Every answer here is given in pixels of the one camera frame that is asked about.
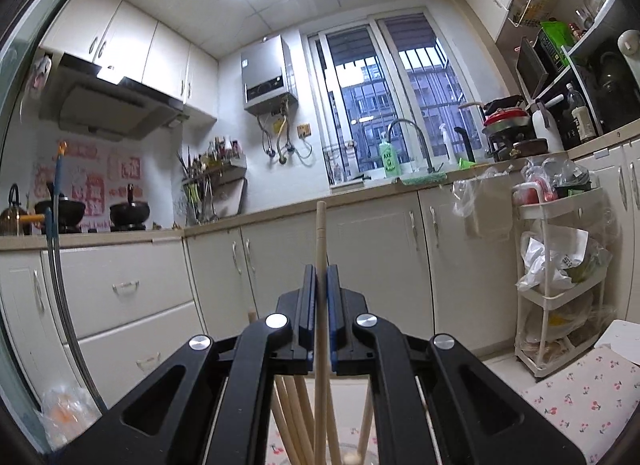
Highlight water heater hoses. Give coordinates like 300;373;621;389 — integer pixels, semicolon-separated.
256;110;313;166

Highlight black wok with lid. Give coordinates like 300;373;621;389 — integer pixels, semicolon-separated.
34;182;86;233
109;184;151;231

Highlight bundle of wooden chopsticks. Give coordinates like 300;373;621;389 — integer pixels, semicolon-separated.
247;310;376;465

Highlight white base cabinets under shelf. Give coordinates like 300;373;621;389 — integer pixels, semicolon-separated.
575;140;640;326

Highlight black round appliance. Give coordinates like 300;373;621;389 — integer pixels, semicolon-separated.
592;50;638;133

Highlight green dish cloth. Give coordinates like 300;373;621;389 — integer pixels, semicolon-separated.
400;171;447;186

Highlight red wall stickers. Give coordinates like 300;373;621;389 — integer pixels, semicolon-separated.
32;142;143;228

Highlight green dish soap bottle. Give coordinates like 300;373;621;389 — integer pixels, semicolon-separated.
378;131;402;178

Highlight clear plastic bottle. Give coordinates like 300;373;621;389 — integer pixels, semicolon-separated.
565;82;598;143

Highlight white shallow cabinet drawer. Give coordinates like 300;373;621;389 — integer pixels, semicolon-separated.
42;240;196;341

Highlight grey range hood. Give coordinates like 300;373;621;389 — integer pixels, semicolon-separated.
42;52;190;141

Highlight stack of pots and pans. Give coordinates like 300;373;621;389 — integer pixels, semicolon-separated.
482;95;536;162

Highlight beige hanging bin with bag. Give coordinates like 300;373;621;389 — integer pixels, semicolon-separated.
452;178;513;242

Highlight plastic bag with oranges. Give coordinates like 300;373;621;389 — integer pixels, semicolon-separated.
37;385;101;451

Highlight white wire basket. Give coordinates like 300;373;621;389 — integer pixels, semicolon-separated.
507;0;556;28

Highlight white cutting board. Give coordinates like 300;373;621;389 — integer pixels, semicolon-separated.
215;178;247;218

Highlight white upper cabinets beside hood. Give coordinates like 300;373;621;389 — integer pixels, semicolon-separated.
40;0;218;118

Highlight bronze kettle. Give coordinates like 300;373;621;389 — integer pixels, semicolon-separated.
0;184;31;236

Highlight black slim tap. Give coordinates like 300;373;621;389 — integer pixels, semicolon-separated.
454;126;476;163

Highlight white trolley cart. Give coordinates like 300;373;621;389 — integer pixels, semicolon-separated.
512;155;613;378

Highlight curved metal faucet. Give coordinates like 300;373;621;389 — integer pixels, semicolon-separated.
387;118;435;173

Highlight white plastic jug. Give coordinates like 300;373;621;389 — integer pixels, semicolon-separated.
531;98;565;153

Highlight black microwave oven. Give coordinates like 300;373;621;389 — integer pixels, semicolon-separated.
515;35;566;98

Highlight white deep cabinet drawer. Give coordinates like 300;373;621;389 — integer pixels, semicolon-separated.
77;302;206;406

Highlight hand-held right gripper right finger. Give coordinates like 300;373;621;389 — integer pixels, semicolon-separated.
325;264;584;465

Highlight light wooden chopstick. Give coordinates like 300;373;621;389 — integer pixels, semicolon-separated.
314;201;332;465

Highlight white shelf rack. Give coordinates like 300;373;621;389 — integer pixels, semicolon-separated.
530;0;640;146

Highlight white base cabinet door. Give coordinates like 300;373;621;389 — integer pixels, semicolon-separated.
417;182;526;358
325;195;433;346
240;218;326;316
185;230;251;341

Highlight beige kitchen countertop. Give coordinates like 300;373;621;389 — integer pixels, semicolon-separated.
0;118;640;251

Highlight hanging kitchen utensils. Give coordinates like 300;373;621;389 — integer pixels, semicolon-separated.
175;180;218;226

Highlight wall spice rack with bottles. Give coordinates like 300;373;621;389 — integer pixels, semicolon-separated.
177;135;248;181

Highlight barred kitchen window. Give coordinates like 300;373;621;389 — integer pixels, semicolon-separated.
305;10;483;186

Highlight silver wall water heater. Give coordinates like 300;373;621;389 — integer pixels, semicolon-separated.
241;35;299;116

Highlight cherry print tablecloth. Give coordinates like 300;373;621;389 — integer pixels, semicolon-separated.
267;347;636;465

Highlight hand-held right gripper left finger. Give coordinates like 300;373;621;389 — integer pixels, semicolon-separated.
52;264;318;465

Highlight white spray bottle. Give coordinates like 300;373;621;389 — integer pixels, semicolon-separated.
439;124;456;163

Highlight bright green bag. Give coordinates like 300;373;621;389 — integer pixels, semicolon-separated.
537;20;578;66

